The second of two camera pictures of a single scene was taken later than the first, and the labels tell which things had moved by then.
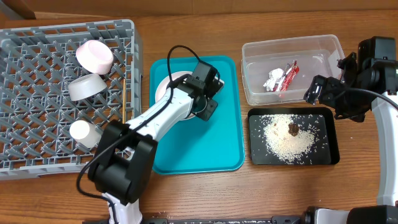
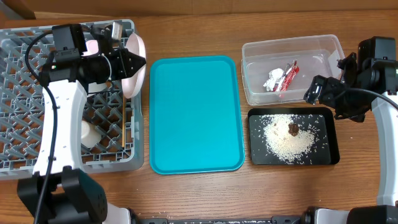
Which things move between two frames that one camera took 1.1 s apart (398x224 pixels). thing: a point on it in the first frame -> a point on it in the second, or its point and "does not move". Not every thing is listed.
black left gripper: (210, 109) -> (122, 65)
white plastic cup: (87, 134) does not move
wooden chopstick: (124, 102) does not move
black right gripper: (328, 87) does not move
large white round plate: (165, 83) -> (132, 85)
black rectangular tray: (294, 135) does not move
